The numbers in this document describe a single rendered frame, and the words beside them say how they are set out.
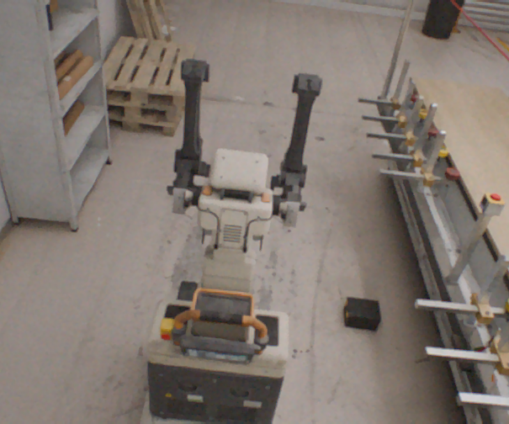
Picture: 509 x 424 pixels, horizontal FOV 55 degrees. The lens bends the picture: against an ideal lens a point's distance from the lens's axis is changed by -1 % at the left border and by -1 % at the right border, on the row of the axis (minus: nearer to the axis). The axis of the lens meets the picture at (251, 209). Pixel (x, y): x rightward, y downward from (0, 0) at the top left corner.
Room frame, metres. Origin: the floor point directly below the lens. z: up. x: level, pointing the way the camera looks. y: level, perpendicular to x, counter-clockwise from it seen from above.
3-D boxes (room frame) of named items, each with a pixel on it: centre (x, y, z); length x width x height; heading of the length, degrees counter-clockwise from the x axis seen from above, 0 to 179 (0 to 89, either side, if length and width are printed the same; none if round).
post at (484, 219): (1.75, -1.02, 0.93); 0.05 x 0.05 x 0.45; 2
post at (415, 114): (2.98, -0.98, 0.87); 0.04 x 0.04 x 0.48; 2
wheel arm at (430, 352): (1.19, -0.95, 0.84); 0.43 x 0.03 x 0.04; 92
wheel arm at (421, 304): (1.44, -0.96, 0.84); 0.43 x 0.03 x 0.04; 92
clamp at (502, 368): (1.21, -1.04, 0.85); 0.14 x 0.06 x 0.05; 2
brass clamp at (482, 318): (1.46, -1.03, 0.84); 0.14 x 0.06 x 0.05; 2
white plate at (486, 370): (1.26, -1.01, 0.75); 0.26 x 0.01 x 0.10; 2
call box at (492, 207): (1.74, -1.02, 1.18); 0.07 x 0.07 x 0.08; 2
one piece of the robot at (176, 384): (1.23, 0.06, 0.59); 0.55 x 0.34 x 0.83; 91
